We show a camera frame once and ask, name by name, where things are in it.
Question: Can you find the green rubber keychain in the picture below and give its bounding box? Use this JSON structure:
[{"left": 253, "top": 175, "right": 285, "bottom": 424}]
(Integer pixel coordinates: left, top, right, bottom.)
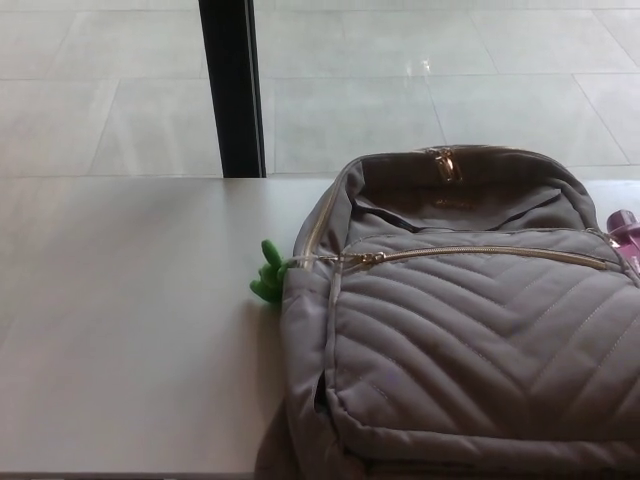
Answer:
[{"left": 249, "top": 238, "right": 292, "bottom": 307}]

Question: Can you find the purple water bottle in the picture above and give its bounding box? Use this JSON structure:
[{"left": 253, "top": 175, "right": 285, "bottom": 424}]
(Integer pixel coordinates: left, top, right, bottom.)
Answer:
[{"left": 606, "top": 209, "right": 640, "bottom": 275}]

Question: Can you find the grey quilted backpack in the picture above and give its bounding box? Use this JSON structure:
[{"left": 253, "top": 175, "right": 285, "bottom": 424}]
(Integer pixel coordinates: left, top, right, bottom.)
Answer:
[{"left": 276, "top": 145, "right": 640, "bottom": 480}]

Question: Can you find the black window frame post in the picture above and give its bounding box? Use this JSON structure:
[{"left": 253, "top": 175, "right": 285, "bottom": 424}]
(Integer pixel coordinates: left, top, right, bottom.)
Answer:
[{"left": 198, "top": 0, "right": 267, "bottom": 179}]

